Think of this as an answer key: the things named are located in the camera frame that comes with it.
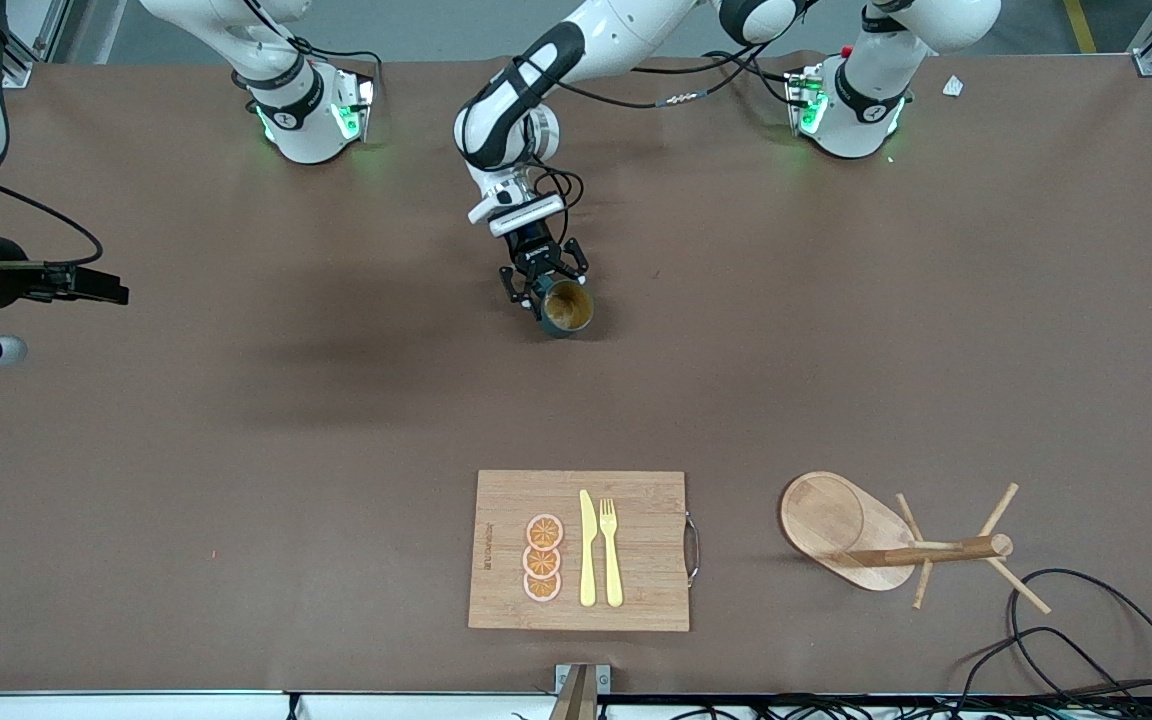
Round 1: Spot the brown table cover cloth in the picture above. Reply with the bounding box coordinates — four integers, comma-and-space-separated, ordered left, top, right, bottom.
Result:
0, 50, 1152, 697

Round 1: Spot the wooden mug tree stand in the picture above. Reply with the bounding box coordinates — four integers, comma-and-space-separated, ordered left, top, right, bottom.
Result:
779, 470, 1052, 615

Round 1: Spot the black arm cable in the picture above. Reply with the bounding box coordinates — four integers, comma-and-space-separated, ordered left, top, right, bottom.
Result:
496, 0, 817, 263
0, 180, 106, 271

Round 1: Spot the black right base cable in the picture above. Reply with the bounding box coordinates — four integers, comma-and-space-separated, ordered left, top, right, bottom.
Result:
244, 0, 385, 79

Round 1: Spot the black base cable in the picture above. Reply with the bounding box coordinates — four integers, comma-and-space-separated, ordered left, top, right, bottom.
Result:
244, 0, 385, 79
702, 49, 799, 107

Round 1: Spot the black left base cable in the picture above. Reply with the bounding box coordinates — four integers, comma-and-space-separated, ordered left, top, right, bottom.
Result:
702, 49, 799, 107

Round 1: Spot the wooden cutting board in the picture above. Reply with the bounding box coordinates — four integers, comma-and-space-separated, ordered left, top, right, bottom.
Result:
467, 469, 702, 633

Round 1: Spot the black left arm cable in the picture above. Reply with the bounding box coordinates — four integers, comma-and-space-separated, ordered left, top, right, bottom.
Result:
496, 0, 817, 263

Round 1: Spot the black looped cable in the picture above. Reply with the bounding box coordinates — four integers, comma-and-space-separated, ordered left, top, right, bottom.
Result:
1008, 568, 1152, 701
954, 626, 1127, 705

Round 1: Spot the yellow plastic knife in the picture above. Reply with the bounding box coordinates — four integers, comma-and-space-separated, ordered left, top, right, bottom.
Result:
579, 489, 598, 608

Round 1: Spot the dark green cup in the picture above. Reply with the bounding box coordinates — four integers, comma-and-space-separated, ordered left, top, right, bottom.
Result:
536, 278, 597, 340

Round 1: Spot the yellow plastic fork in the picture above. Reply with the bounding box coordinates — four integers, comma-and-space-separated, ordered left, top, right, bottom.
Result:
599, 498, 625, 609

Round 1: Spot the metal edge bracket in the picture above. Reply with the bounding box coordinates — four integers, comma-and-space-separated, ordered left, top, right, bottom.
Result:
548, 662, 613, 720

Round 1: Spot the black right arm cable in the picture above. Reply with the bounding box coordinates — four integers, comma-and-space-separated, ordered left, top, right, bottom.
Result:
0, 180, 106, 271

